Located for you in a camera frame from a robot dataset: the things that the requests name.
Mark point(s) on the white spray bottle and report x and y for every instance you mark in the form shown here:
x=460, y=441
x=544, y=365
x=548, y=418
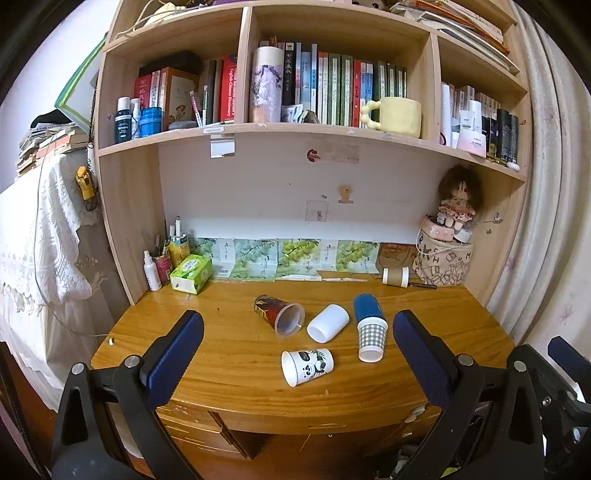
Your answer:
x=151, y=272

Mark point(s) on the dark cosmetic bottle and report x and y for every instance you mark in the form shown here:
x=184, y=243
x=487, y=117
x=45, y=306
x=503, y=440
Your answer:
x=122, y=120

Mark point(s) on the white lace cloth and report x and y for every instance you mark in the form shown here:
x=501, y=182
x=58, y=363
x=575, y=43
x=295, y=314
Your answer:
x=60, y=293

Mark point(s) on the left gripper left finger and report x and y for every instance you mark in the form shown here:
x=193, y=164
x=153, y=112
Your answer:
x=86, y=444

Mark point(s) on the yellow ceramic mug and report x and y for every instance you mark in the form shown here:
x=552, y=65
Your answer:
x=393, y=115

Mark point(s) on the stack of papers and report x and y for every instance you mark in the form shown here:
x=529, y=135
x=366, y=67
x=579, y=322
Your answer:
x=46, y=138

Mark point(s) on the black pen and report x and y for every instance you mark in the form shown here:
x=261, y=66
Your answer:
x=422, y=285

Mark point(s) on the red dictionary book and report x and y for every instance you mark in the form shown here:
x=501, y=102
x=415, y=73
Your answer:
x=228, y=88

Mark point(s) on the pink pen holder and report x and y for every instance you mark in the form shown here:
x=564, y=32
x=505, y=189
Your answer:
x=163, y=267

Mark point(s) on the panda print paper cup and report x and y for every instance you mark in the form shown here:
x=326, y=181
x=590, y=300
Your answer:
x=302, y=366

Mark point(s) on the clear red patterned cup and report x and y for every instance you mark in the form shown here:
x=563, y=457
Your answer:
x=286, y=318

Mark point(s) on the white plastic cup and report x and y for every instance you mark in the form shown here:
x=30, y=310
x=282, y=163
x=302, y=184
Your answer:
x=327, y=324

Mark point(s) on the white floral tumbler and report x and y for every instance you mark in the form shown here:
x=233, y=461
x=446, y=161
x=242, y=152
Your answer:
x=266, y=85

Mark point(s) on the blue jar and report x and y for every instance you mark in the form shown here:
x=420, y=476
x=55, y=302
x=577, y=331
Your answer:
x=150, y=121

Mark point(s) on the brown cardboard sheet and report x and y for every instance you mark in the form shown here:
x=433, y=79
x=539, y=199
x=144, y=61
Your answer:
x=394, y=255

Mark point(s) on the cream curtain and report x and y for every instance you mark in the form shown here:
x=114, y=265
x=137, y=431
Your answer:
x=544, y=290

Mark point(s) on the grey checkered paper cup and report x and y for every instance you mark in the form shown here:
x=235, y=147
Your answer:
x=372, y=339

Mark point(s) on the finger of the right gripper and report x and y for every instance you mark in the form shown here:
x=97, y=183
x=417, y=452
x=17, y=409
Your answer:
x=569, y=359

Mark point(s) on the brown sleeve paper cup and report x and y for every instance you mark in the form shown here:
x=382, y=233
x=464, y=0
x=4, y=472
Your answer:
x=396, y=276

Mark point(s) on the green tissue box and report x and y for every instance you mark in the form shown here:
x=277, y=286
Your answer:
x=191, y=274

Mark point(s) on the blue plastic cup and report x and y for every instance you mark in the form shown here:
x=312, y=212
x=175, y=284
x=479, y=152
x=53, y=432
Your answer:
x=367, y=306

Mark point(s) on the grape picture strip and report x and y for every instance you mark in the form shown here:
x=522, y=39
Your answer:
x=287, y=259

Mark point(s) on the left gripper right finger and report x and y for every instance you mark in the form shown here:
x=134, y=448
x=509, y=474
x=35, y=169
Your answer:
x=489, y=426

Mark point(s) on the pink case on bag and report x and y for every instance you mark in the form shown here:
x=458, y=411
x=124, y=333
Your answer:
x=436, y=231

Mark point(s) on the printed canvas bag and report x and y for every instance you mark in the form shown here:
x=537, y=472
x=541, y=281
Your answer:
x=441, y=263

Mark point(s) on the wooden bookshelf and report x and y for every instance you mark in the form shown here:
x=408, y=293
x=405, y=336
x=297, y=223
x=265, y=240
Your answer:
x=276, y=180

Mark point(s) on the brown haired doll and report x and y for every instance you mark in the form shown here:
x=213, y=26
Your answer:
x=461, y=197

